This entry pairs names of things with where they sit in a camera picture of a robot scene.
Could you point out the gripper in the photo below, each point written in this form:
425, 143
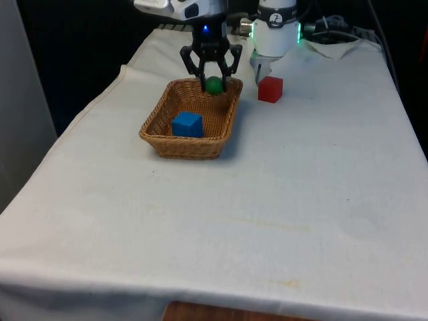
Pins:
210, 35

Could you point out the green ball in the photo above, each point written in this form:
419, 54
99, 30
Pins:
213, 85

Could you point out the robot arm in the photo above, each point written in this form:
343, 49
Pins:
275, 36

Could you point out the wicker basket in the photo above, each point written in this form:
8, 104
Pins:
167, 147

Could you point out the red cube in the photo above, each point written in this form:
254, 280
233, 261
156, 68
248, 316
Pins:
269, 90

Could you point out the blue cube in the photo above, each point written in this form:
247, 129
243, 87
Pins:
187, 126

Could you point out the pale grey panel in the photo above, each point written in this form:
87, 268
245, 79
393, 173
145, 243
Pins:
20, 100

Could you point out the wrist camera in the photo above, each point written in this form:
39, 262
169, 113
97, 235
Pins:
160, 6

